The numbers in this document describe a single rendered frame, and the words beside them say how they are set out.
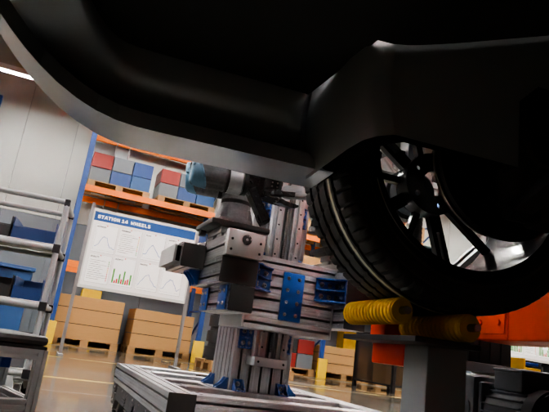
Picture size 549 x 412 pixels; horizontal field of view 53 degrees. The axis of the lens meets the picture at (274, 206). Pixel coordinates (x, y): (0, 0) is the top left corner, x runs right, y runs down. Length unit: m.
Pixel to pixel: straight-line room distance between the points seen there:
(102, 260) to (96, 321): 3.48
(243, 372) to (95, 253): 5.40
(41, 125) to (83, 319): 4.28
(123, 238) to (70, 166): 5.08
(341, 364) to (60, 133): 7.80
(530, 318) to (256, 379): 1.03
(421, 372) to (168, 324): 9.87
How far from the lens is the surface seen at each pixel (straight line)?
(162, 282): 7.53
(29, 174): 12.30
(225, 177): 1.57
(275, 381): 2.26
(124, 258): 7.47
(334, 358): 12.31
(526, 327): 1.83
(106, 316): 10.80
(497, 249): 1.51
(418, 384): 1.28
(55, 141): 12.49
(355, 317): 1.36
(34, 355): 1.84
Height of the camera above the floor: 0.39
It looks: 15 degrees up
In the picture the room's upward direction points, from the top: 8 degrees clockwise
